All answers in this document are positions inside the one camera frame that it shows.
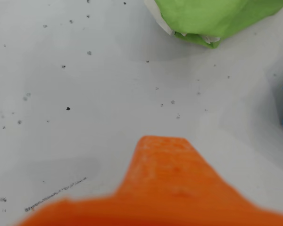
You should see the green paper rubbish wad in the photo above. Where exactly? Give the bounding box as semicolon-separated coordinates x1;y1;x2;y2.
143;0;283;49

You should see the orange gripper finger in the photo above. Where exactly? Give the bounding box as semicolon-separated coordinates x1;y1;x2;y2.
14;135;283;226

